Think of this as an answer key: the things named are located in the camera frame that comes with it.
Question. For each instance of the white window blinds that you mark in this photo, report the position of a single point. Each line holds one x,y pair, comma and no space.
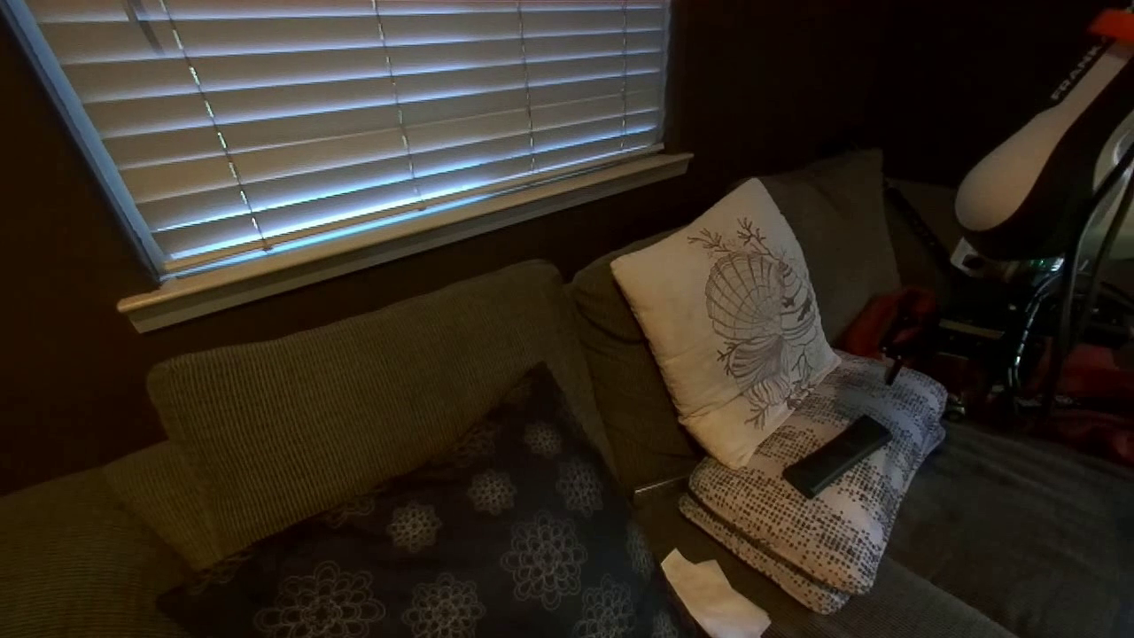
357,118

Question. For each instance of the white pillow with shell print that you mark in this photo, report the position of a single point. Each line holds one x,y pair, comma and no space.
710,343

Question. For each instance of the grey-green fabric sofa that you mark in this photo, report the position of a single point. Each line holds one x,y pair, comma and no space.
357,376

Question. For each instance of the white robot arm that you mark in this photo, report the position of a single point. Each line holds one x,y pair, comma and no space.
1039,153

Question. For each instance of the dark pillow with floral circles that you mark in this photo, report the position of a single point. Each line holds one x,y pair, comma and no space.
509,550

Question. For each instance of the white crumpled paper tissue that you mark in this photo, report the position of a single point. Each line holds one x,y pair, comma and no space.
710,600

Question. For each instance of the white window sill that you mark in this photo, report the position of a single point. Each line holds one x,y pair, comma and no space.
411,232

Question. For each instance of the white pillow with black dots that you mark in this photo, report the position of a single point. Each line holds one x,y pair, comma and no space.
804,525

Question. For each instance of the red cloth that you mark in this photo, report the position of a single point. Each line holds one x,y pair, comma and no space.
882,319

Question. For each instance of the long black remote controller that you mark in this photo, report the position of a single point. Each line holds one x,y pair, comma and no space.
839,454

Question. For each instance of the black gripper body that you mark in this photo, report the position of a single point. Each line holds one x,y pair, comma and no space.
987,303

